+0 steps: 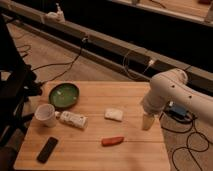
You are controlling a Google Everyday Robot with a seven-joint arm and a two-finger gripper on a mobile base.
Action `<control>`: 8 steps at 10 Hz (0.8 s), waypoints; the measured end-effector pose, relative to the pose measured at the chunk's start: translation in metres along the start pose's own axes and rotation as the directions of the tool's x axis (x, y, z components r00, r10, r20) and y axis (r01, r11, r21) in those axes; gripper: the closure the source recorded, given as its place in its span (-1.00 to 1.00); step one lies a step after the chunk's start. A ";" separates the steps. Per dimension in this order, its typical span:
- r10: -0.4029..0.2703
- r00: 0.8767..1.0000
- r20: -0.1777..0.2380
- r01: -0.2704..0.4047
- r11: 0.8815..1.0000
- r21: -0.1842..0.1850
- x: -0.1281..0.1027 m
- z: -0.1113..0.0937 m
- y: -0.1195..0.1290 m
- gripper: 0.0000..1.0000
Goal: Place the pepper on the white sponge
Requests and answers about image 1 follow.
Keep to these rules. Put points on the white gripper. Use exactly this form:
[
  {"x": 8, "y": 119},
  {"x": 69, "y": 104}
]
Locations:
[{"x": 147, "y": 121}]

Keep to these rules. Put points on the red pepper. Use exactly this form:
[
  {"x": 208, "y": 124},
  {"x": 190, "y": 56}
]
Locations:
[{"x": 112, "y": 141}]

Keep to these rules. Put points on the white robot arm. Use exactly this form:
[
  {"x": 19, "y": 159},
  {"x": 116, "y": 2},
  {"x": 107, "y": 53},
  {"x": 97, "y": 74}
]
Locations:
[{"x": 172, "y": 86}]

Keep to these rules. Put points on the blue power box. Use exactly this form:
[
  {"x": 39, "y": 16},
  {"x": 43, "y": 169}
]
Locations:
[{"x": 177, "y": 110}]

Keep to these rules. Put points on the white tube bottle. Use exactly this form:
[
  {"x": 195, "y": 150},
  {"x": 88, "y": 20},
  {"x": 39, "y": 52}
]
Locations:
[{"x": 72, "y": 119}]

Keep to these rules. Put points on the green bowl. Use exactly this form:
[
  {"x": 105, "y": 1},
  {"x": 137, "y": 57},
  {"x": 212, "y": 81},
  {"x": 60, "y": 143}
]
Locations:
[{"x": 64, "y": 95}]

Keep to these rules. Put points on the black remote control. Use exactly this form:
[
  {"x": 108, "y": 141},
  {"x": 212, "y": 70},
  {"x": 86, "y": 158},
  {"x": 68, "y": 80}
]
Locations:
[{"x": 47, "y": 150}]

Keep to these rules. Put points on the white cup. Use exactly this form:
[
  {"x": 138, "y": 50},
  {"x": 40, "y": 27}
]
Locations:
[{"x": 45, "y": 113}]

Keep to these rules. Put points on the black office chair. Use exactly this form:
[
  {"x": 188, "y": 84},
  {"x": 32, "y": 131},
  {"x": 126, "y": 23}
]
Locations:
[{"x": 17, "y": 83}]

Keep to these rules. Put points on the white object on rail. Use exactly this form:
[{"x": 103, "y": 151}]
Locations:
[{"x": 58, "y": 15}]

